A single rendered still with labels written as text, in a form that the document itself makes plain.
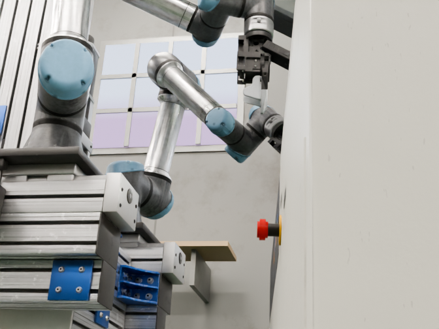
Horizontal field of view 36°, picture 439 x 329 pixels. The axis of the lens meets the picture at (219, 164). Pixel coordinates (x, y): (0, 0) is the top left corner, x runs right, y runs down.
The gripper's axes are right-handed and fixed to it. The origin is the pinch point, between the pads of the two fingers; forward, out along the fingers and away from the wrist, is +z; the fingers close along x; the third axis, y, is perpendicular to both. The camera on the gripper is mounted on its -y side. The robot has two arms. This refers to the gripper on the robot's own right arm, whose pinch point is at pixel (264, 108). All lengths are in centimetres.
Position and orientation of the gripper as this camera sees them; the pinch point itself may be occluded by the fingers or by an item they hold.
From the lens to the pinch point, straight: 160.1
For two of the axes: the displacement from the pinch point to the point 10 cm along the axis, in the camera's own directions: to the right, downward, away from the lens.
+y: -10.0, -0.3, 0.6
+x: -0.4, -4.0, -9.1
